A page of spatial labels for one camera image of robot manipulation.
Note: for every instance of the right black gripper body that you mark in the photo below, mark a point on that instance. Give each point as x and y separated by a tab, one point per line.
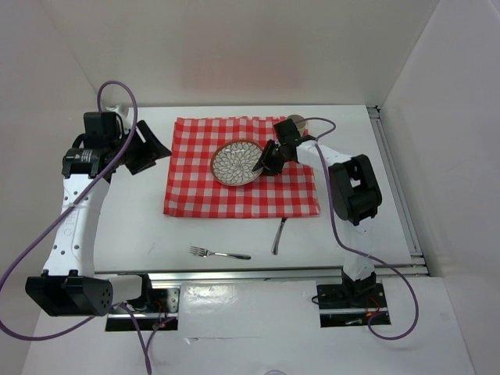
282	151

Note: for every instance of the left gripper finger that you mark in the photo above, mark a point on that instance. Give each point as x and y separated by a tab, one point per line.
137	162
151	145

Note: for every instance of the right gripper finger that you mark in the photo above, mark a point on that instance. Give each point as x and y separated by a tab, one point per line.
266	157
273	164

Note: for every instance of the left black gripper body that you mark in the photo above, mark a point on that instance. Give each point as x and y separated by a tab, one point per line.
134	146

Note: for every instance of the beige paper cup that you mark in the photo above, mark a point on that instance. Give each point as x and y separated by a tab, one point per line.
300	122

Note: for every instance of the floral patterned plate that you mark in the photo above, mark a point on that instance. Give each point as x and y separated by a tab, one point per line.
233	163

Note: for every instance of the red white checkered cloth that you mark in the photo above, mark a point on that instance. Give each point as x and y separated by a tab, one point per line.
193	192

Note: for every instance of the silver knife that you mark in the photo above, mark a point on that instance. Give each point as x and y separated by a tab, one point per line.
276	241

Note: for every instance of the silver fork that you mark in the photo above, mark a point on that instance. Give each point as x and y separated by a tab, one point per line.
203	252

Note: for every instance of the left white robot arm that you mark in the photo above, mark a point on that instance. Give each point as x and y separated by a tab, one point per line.
67	285

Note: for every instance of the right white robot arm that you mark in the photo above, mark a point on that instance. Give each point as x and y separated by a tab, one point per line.
354	197

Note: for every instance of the front aluminium rail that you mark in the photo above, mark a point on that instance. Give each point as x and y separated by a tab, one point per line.
322	274

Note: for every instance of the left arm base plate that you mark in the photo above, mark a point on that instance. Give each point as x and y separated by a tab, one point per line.
158	310

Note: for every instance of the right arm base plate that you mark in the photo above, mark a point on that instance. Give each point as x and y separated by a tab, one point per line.
336	310

